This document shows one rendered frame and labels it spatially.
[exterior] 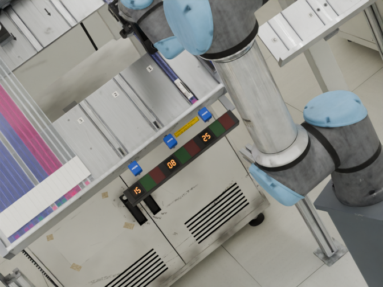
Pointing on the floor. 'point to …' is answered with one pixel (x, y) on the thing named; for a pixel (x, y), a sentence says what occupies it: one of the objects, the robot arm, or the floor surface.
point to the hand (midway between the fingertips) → (134, 32)
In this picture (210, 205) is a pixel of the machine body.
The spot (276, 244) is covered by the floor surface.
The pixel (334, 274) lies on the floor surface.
